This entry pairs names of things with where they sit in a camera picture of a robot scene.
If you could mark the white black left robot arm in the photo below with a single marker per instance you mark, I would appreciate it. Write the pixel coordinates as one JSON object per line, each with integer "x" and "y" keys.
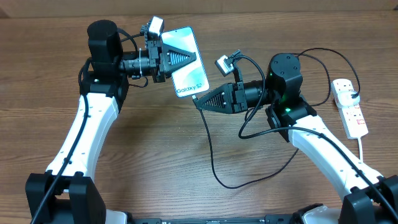
{"x": 66, "y": 191}

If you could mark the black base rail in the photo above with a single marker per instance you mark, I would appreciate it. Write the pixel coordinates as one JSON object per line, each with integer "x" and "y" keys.
{"x": 267, "y": 219}

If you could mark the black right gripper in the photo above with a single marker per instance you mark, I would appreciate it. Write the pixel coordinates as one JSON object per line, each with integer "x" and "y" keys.
{"x": 228, "y": 92}

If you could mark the white power strip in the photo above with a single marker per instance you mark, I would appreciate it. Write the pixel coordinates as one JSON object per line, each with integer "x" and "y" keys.
{"x": 352, "y": 118}

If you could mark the white charger plug adapter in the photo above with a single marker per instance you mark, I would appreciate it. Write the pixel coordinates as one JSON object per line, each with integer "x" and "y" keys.
{"x": 347, "y": 98}

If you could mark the blue Galaxy smartphone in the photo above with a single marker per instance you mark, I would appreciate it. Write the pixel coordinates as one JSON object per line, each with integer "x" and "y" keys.
{"x": 191, "y": 79}

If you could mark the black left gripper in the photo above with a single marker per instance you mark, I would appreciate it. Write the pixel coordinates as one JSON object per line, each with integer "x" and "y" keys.
{"x": 157, "y": 53}

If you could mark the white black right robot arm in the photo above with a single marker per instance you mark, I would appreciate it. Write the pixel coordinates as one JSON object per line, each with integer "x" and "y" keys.
{"x": 367, "y": 196}

